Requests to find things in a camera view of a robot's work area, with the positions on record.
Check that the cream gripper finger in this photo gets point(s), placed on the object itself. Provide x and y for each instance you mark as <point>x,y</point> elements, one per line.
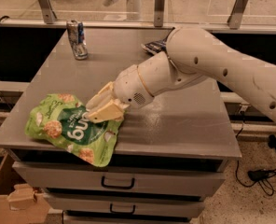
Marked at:
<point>103,96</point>
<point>113,109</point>

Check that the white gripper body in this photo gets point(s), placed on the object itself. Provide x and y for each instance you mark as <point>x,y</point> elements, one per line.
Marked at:
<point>130,85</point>

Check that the green rice chip bag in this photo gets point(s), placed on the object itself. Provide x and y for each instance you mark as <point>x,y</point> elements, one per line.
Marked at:
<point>60,119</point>

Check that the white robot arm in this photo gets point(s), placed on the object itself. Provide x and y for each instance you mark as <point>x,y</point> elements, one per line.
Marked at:
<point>190,56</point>

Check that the blue chip bag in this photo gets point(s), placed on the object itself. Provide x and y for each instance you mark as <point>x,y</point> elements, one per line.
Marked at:
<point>154,47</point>

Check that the crushed soda can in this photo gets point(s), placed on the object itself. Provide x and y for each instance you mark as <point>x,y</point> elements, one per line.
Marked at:
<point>76,37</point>

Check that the grey drawer cabinet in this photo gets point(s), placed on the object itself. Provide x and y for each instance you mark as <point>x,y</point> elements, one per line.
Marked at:
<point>176,148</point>

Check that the cardboard box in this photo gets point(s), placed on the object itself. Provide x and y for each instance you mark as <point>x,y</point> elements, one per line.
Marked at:
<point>20,203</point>

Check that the black upper drawer handle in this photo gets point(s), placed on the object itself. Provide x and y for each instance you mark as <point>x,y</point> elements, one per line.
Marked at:
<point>117,184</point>

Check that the black drawer handle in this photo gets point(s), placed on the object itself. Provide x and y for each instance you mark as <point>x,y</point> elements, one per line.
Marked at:
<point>122,209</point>
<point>117,184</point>

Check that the black lower drawer handle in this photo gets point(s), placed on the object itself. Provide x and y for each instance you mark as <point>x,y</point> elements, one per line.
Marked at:
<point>122,209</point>

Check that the left metal bracket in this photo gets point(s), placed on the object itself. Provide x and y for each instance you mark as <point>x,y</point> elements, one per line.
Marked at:
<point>48,14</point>

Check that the metal bracket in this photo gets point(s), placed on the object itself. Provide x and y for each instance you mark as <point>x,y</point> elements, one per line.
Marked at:
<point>235,17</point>
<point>159,6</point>
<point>48,14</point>

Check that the middle metal bracket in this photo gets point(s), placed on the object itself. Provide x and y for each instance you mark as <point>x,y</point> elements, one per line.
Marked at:
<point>159,6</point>

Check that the right metal bracket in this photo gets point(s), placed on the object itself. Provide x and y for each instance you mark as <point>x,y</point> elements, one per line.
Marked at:
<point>235,17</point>

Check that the black power adapter with cable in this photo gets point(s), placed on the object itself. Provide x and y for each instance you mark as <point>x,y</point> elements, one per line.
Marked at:
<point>259,177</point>

